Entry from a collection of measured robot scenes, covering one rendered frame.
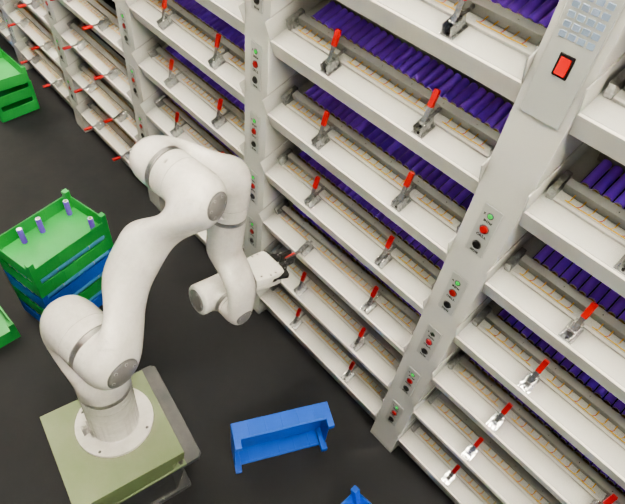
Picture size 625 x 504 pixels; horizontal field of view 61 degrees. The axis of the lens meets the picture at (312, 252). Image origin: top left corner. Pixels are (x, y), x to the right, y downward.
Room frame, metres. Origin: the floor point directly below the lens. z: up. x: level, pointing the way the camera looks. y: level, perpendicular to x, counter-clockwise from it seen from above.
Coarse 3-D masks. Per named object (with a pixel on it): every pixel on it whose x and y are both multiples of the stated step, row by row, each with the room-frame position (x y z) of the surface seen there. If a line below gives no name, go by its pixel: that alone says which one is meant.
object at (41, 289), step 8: (104, 240) 1.19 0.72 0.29; (96, 248) 1.16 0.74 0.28; (104, 248) 1.18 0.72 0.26; (80, 256) 1.10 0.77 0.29; (88, 256) 1.12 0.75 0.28; (96, 256) 1.15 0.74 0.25; (8, 264) 1.05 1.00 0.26; (72, 264) 1.07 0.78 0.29; (80, 264) 1.09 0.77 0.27; (88, 264) 1.12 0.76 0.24; (8, 272) 1.03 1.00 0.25; (16, 272) 1.00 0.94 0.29; (64, 272) 1.04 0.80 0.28; (72, 272) 1.06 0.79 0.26; (24, 280) 0.98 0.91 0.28; (40, 280) 0.97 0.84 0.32; (48, 280) 0.99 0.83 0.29; (56, 280) 1.01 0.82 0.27; (64, 280) 1.03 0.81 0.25; (32, 288) 0.97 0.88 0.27; (40, 288) 0.96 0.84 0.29; (48, 288) 0.98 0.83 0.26; (40, 296) 0.95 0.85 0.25
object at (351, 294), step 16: (272, 208) 1.20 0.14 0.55; (272, 224) 1.17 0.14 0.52; (288, 224) 1.17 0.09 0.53; (288, 240) 1.11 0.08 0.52; (304, 240) 1.11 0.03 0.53; (320, 256) 1.06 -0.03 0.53; (320, 272) 1.00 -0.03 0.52; (336, 272) 1.00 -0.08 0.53; (352, 272) 1.00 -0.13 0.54; (336, 288) 0.95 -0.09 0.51; (352, 288) 0.95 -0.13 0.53; (368, 288) 0.95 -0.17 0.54; (352, 304) 0.91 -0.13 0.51; (368, 320) 0.87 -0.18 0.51; (384, 320) 0.86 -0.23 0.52; (400, 320) 0.86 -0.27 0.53; (384, 336) 0.83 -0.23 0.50; (400, 336) 0.82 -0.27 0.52; (400, 352) 0.79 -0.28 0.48
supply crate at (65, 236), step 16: (64, 192) 1.29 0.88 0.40; (48, 208) 1.23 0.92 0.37; (64, 208) 1.28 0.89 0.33; (80, 208) 1.28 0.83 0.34; (32, 224) 1.17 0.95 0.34; (48, 224) 1.20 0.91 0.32; (64, 224) 1.21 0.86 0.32; (80, 224) 1.22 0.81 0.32; (96, 224) 1.23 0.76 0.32; (0, 240) 1.07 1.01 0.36; (16, 240) 1.11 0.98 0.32; (32, 240) 1.12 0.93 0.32; (48, 240) 1.13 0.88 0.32; (64, 240) 1.14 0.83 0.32; (80, 240) 1.12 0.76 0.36; (0, 256) 1.03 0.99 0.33; (16, 256) 1.04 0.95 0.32; (32, 256) 1.05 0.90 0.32; (48, 256) 1.06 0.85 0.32; (64, 256) 1.05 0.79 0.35; (32, 272) 0.96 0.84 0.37; (48, 272) 1.00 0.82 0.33
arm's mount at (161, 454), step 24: (144, 384) 0.65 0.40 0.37; (72, 408) 0.55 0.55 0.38; (48, 432) 0.48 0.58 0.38; (72, 432) 0.49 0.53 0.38; (168, 432) 0.53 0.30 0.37; (72, 456) 0.43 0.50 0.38; (120, 456) 0.45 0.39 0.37; (144, 456) 0.46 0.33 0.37; (168, 456) 0.47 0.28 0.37; (72, 480) 0.38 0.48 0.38; (96, 480) 0.39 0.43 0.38; (120, 480) 0.39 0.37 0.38; (144, 480) 0.42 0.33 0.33
